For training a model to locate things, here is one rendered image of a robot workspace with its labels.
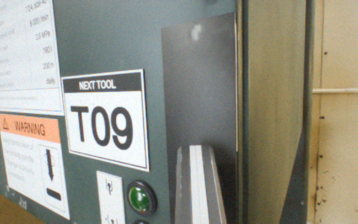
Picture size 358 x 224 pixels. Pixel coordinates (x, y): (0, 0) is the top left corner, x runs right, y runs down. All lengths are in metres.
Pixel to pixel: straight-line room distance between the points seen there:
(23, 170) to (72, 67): 0.18
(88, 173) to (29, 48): 0.14
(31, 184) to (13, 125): 0.08
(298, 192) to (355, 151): 0.41
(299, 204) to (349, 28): 0.73
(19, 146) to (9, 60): 0.11
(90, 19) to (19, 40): 0.12
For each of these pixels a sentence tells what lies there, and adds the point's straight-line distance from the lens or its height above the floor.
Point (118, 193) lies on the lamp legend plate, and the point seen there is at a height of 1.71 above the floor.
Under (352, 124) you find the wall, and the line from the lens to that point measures 1.16.
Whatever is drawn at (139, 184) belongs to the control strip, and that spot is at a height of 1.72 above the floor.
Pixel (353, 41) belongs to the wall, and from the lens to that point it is 1.15.
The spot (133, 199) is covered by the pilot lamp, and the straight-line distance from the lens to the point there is 0.17.
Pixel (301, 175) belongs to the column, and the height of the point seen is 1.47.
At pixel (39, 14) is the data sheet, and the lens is 0.25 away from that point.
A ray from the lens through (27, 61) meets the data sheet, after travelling 0.28.
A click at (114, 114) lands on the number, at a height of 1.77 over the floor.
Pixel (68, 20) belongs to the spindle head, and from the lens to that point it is 0.21.
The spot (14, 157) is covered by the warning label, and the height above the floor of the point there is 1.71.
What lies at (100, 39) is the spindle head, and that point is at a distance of 0.18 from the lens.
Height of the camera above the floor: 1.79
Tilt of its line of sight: 7 degrees down
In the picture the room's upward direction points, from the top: 2 degrees counter-clockwise
